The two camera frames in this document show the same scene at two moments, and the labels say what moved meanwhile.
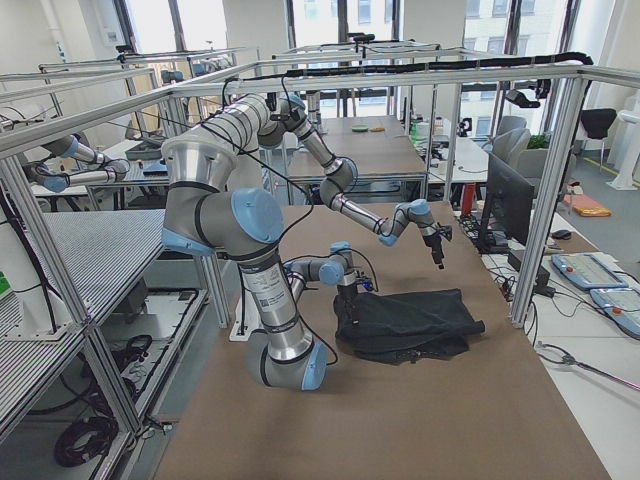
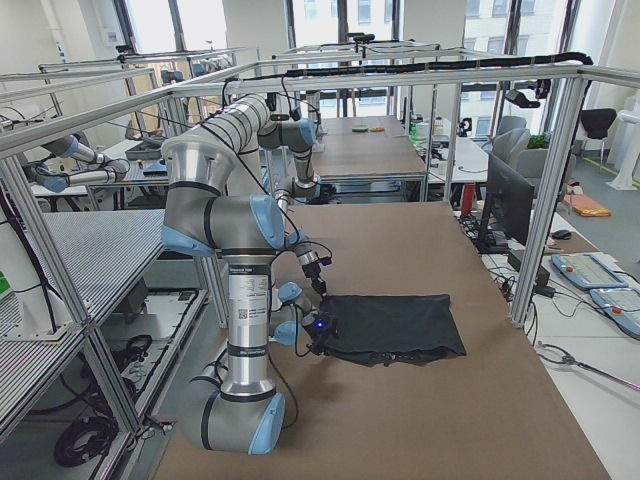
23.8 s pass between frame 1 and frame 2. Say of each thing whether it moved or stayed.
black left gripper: moved
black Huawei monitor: stayed
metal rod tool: stayed
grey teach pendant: stayed
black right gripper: moved
